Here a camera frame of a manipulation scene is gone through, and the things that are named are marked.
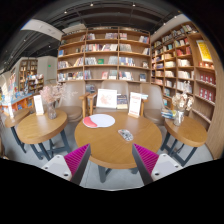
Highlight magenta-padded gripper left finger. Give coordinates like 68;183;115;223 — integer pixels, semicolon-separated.
41;143;92;186

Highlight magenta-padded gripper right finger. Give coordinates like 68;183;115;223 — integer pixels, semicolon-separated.
131;143;184;186

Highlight transparent computer mouse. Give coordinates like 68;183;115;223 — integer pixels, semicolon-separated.
117;128;134;142

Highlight white mouse pad red rest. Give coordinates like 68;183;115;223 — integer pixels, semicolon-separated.
82;113;116;129

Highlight round wooden side table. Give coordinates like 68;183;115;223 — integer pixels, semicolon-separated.
16;109;73;162
160;114;208;168
4;107;33;154

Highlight stack of books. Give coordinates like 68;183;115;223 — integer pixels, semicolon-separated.
160;107;177;120

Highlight glass vase beige dried flowers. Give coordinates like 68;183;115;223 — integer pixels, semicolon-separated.
171;81;195;128

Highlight glass vase pink dried flowers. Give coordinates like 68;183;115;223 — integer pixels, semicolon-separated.
39;83;68;120

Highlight white red sign wooden base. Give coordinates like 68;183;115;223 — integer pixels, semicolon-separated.
127;91;143;119

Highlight beige wooden armchair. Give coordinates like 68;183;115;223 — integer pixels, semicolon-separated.
56;80;90;124
87;79;148;118
139;83;168;127

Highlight dark cover book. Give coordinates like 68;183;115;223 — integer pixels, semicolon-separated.
116;94;129;110

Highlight small white table sign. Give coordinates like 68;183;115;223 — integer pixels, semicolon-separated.
33;94;45;116

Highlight white framed picture card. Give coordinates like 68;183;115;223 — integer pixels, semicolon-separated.
95;88;118;110

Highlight orange book display counter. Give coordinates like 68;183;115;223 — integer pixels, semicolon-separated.
0;93;34;114

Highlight curved wooden bookshelf unit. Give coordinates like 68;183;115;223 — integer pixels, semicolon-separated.
150;21;224;159

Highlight small distant bookshelf unit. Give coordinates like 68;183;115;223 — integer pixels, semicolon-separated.
18;58;45;94

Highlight wide wooden bookshelf unit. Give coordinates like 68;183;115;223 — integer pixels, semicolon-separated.
57;27;152;84

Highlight ceiling spot lights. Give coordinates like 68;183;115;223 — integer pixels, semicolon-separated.
61;2;138;14

